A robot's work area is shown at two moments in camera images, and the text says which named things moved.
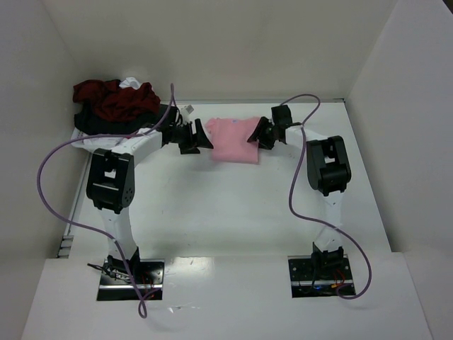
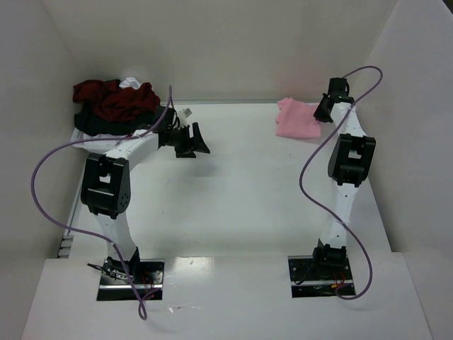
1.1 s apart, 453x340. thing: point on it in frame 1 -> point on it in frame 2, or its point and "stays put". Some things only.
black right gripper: (267, 131) -> (324, 109)
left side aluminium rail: (67, 241) stays put
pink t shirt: (229, 137) -> (296, 119)
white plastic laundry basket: (90, 144) stays put
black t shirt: (87, 122) stays put
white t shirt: (132, 82) stays put
